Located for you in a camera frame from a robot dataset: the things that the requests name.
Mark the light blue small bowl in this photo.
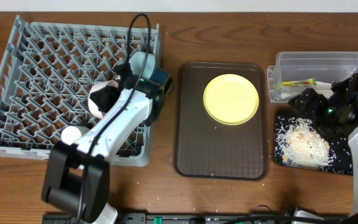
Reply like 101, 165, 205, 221
129, 52, 155, 78

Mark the green snack wrapper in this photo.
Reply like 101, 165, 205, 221
282, 78, 316, 87

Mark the black flat waste tray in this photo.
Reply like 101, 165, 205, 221
273, 109, 353, 175

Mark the yellow round plate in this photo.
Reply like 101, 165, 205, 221
203, 74, 260, 126

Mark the pink small bowl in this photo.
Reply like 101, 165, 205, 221
88, 80, 121, 119

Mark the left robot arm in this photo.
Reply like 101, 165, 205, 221
42, 70, 173, 223

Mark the white cup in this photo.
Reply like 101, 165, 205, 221
61, 126, 90, 145

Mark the grey plastic dish rack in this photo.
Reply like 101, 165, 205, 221
0, 17, 162, 160

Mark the spilled rice pile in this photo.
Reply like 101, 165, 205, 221
275, 118, 334, 170

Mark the clear plastic waste bin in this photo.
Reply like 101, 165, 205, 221
267, 52, 358, 103

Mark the black rail at table edge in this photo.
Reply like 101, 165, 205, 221
41, 205, 347, 224

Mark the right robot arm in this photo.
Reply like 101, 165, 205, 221
288, 73, 358, 223

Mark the dark brown serving tray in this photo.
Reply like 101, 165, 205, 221
173, 62, 269, 181

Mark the white paper napkin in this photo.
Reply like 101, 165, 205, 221
278, 82, 334, 100

